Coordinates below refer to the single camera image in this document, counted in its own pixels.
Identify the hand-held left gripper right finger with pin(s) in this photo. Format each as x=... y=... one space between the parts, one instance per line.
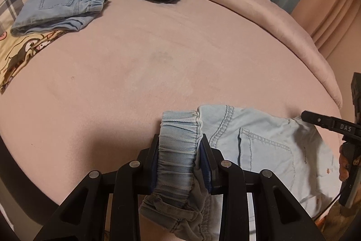
x=207 y=170

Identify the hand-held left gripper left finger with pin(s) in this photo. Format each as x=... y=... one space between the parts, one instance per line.
x=154 y=170

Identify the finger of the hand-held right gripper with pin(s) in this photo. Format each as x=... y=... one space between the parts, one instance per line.
x=324 y=121

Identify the light blue denim shorts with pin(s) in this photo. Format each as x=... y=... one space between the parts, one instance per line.
x=268 y=150

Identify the person's right forearm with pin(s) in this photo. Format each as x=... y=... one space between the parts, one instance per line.
x=344 y=221

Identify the person's right hand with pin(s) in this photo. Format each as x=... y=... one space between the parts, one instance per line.
x=344 y=164

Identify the pink curtain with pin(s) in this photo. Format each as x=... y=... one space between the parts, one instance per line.
x=332 y=18

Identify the pink blanket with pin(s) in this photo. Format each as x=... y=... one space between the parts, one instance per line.
x=141 y=60

